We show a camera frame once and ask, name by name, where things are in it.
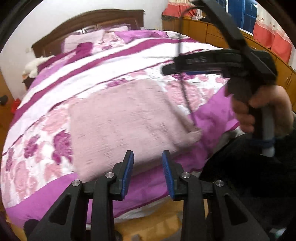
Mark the red plastic bin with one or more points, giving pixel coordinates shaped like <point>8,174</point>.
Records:
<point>15,105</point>

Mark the window with dark glass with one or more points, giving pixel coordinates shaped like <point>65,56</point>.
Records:
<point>244,12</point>

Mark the dark wooden headboard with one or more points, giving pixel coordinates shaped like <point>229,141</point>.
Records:
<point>90,21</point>

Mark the white orange curtain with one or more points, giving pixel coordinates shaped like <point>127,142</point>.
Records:
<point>268,32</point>

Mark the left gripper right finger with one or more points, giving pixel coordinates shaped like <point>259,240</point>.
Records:
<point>210,211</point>

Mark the pink fuzzy garment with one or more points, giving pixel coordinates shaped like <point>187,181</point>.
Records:
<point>136,116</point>

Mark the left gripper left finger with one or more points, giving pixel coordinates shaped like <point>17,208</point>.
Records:
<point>84,211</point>

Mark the dark wooden nightstand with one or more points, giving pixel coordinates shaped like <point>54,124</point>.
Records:
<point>28,82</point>

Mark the person's right hand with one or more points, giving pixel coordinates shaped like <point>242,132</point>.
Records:
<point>277,98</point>

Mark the floral pillow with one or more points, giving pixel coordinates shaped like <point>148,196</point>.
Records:
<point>110,39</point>

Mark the white plush toy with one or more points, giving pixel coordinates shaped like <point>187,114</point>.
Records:
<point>31,69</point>

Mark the small black object on wardrobe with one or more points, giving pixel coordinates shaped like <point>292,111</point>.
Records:
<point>3,100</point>

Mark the lilac pillow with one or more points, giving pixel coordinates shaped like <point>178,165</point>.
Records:
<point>83,39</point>

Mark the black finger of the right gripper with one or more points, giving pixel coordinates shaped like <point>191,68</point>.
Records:
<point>177,68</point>

